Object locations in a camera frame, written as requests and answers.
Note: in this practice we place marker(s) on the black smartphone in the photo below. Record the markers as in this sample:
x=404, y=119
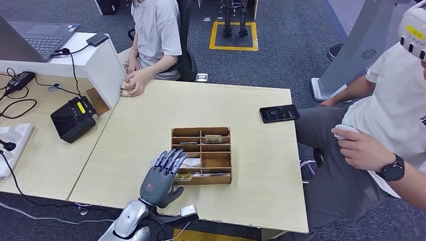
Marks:
x=279, y=113

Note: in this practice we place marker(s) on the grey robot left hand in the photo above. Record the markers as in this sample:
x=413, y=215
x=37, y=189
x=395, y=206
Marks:
x=156, y=186

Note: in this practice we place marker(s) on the person's left forearm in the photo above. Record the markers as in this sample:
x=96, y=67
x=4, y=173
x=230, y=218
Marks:
x=163, y=66
x=412, y=186

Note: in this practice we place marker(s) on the black smartwatch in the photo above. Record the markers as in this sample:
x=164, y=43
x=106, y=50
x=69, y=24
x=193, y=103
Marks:
x=392, y=169

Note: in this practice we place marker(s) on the black power adapter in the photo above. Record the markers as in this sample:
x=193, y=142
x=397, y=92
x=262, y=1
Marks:
x=19, y=80

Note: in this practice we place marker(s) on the black case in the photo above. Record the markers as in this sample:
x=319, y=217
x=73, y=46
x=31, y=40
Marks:
x=108, y=6

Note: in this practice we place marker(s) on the brown cardboard piece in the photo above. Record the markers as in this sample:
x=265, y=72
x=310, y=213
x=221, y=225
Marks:
x=98, y=101

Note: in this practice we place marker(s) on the white folded paper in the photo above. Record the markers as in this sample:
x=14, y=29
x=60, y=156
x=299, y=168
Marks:
x=193, y=163

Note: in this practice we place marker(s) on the black office chair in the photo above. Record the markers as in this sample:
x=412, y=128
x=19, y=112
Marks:
x=189, y=66

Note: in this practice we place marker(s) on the yellow tree-print hotel card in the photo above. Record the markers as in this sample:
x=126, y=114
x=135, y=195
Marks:
x=188, y=143
x=184, y=177
x=213, y=139

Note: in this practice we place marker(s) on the black power plug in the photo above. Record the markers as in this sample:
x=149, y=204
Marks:
x=8, y=146

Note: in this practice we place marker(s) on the black bracket wrist camera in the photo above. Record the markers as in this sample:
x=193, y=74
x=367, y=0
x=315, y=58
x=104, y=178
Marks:
x=188, y=213

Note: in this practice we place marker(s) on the black control box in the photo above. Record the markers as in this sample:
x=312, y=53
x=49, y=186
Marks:
x=70, y=121

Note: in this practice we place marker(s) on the white desk partition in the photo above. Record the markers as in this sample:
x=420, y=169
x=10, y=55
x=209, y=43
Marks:
x=100, y=70

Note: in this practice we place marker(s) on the yellow floor mat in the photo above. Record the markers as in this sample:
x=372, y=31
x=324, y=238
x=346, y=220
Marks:
x=206, y=236

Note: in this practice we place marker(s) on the yellow floor tape square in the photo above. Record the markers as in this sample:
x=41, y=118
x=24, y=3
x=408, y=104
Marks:
x=233, y=48

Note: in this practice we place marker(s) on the white VR headset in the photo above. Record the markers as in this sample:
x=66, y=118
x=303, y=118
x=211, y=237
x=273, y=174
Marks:
x=414, y=30

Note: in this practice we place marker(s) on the black humanoid robot legs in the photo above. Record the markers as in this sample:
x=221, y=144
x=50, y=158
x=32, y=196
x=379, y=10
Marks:
x=227, y=31

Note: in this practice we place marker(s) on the pale flat card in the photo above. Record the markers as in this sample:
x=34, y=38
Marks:
x=213, y=174

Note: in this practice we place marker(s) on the white power strip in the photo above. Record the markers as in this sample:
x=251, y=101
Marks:
x=20, y=133

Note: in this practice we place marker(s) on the person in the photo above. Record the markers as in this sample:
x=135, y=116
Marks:
x=392, y=116
x=156, y=30

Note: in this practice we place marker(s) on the white handheld controller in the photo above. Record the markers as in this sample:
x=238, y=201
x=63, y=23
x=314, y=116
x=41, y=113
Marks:
x=344, y=128

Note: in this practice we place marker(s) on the person's right hand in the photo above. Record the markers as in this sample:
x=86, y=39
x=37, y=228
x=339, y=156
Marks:
x=329, y=103
x=132, y=66

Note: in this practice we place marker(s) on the person's left hand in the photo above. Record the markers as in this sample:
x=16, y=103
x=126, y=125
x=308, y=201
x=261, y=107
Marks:
x=139, y=81
x=362, y=153

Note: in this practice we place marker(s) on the person's right forearm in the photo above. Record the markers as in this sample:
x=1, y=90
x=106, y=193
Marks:
x=134, y=48
x=352, y=90

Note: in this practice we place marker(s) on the grey floor stand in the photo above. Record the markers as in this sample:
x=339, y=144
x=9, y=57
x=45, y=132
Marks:
x=352, y=50

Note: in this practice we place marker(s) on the dark grey laptop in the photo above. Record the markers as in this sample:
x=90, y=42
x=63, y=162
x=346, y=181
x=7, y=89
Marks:
x=40, y=36

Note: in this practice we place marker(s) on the wooden compartment organizer box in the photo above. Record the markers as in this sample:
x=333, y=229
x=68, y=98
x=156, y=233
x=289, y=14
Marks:
x=213, y=163

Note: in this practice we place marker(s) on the grey desk grommet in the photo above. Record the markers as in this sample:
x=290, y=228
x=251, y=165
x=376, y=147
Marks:
x=53, y=88

